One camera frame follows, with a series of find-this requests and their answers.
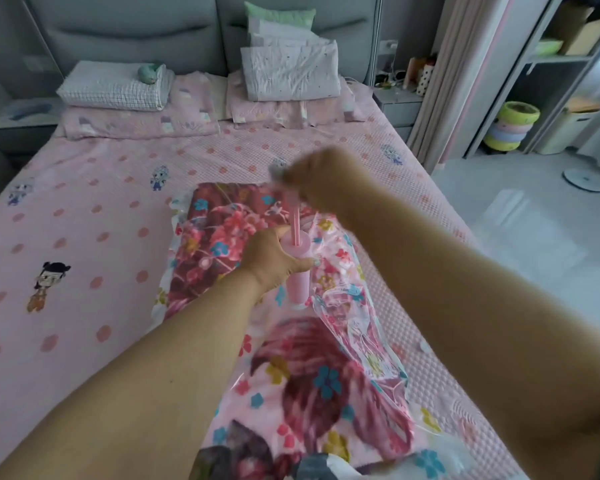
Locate person's right hand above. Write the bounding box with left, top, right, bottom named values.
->
left=269, top=145, right=376, bottom=214

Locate person's left hand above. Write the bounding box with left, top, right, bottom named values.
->
left=239, top=224, right=319, bottom=295

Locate lilac hand pump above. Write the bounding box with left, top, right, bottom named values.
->
left=279, top=192, right=315, bottom=311

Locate flower-print plastic storage bag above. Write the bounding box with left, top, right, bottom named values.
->
left=149, top=182, right=476, bottom=480

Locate red floral blanket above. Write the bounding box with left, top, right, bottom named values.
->
left=165, top=182, right=416, bottom=480

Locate person's right forearm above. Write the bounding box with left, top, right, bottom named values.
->
left=337, top=182, right=600, bottom=480

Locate person's left forearm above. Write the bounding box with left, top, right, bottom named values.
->
left=0, top=269, right=266, bottom=480

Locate white lidded bin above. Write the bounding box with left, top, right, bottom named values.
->
left=535, top=97, right=600, bottom=155

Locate white bedside cabinet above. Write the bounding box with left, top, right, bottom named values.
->
left=372, top=84, right=423, bottom=143
left=0, top=97, right=63, bottom=155

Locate grey dotted quilt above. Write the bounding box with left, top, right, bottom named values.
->
left=239, top=17, right=341, bottom=102

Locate white black-dotted cylinder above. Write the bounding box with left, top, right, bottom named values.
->
left=415, top=64, right=435, bottom=97

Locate white pink curtain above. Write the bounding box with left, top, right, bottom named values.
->
left=407, top=0, right=519, bottom=173

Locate pale green pillow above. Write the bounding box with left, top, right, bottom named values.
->
left=243, top=1, right=317, bottom=31

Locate pink cartoon bed sheet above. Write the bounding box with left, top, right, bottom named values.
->
left=0, top=69, right=526, bottom=480

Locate pastel striped round stool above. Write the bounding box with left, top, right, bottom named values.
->
left=482, top=101, right=541, bottom=153

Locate small teal plush toy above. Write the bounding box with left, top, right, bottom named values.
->
left=137, top=62, right=163, bottom=85

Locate white checked folded pillow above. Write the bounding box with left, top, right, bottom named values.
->
left=56, top=60, right=175, bottom=112

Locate grey upholstered headboard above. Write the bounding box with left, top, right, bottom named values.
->
left=25, top=0, right=383, bottom=85

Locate grey open shelf unit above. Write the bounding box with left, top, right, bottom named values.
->
left=465, top=0, right=600, bottom=158

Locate round white floor disc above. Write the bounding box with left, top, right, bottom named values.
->
left=562, top=168, right=600, bottom=193

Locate yellow cardboard box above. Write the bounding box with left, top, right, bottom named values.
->
left=562, top=17, right=600, bottom=57

